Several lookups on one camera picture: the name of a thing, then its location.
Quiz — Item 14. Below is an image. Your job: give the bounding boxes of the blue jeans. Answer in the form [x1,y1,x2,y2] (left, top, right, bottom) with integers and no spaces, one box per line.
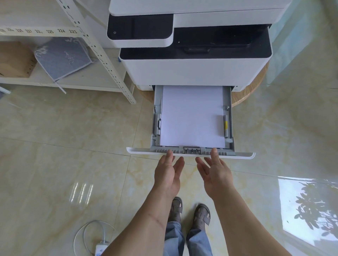
[163,221,213,256]

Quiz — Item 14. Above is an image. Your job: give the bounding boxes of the person's left forearm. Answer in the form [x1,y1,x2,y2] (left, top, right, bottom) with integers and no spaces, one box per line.
[102,185,180,256]

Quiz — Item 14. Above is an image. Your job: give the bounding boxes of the white power cable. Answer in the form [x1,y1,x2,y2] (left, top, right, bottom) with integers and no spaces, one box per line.
[73,220,115,256]

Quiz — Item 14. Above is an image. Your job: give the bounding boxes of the white label strip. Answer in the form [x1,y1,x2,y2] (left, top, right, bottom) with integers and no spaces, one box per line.
[0,26,80,36]

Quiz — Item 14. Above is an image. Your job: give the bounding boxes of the brown left sandal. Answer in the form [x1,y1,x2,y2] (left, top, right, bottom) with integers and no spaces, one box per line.
[168,197,183,225]

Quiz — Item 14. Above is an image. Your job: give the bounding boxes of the white power strip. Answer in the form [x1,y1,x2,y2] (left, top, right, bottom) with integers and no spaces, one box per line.
[95,241,110,256]

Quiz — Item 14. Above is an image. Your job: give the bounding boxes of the stack of white paper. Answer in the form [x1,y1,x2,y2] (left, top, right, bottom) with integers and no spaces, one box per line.
[160,86,226,148]

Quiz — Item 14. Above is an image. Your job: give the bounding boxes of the white metal shelf rack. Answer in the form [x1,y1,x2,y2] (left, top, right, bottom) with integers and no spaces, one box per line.
[0,0,137,105]

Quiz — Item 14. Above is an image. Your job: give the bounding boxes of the person's right forearm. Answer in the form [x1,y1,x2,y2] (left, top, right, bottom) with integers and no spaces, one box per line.
[210,189,288,256]

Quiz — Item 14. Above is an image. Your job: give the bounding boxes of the white and black multifunction printer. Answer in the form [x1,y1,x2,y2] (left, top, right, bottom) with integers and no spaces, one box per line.
[106,0,291,92]

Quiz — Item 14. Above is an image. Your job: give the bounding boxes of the person's left hand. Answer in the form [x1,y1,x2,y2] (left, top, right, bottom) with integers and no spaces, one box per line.
[154,149,185,196]

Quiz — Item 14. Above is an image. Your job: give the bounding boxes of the round wooden table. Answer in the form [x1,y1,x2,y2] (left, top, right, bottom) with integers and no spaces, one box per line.
[132,60,270,107]

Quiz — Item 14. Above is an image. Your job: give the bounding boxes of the brown sandal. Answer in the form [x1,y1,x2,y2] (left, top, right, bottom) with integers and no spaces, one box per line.
[190,203,211,233]
[168,197,183,225]

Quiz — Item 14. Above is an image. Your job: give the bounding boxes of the white printer paper tray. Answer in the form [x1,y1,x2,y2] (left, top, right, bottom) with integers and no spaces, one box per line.
[126,85,256,160]

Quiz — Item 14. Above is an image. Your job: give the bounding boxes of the brown right sandal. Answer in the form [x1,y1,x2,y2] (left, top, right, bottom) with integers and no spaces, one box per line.
[190,203,211,233]

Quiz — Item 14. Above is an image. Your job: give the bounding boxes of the person's right hand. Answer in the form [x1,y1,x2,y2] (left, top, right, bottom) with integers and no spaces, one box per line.
[195,148,236,201]

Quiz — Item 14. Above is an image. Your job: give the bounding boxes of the grey patterned seat cushion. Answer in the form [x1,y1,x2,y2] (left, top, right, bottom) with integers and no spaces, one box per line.
[34,37,93,94]

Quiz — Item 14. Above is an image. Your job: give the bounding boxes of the brown cardboard box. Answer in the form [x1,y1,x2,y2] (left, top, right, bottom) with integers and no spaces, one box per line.
[0,41,37,78]

